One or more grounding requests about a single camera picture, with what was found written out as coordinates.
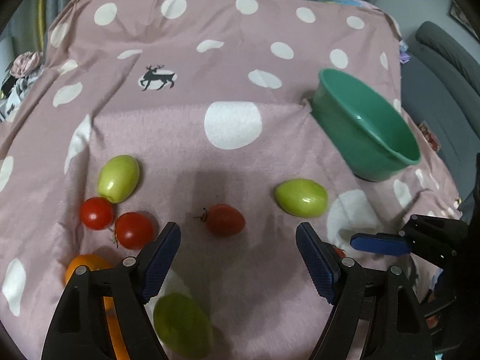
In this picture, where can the oblong red tomato with stem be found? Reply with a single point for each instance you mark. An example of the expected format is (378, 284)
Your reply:
(225, 220)

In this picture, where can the yellow patterned curtain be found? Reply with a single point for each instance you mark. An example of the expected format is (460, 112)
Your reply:
(41, 11)

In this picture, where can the green tomato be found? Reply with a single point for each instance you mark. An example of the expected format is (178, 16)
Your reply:
(118, 178)
(302, 197)
(182, 324)

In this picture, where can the framed wall picture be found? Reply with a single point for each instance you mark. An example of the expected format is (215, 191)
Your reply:
(463, 17)

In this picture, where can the orange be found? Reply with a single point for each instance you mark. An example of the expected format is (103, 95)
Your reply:
(88, 263)

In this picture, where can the grey sofa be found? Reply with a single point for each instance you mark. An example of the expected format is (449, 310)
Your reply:
(446, 93)

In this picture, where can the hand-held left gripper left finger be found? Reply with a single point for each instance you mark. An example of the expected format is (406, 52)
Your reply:
(161, 266)

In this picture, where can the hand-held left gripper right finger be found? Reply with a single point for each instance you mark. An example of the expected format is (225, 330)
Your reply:
(317, 266)

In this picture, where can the pink polka dot blanket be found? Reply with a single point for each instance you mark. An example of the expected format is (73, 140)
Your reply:
(225, 82)

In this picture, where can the round red tomato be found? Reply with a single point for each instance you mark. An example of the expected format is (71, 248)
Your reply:
(96, 213)
(134, 230)

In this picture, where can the small red tomato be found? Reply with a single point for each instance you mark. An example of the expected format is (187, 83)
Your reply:
(339, 251)

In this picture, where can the green plastic bowl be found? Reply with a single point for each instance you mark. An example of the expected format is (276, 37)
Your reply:
(360, 135)

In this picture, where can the pile of clothes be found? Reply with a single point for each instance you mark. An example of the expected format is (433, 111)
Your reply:
(18, 78)

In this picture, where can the red patterned cloth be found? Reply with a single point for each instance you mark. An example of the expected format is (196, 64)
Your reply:
(429, 135)

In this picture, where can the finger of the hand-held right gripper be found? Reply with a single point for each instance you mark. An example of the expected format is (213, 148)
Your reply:
(380, 243)

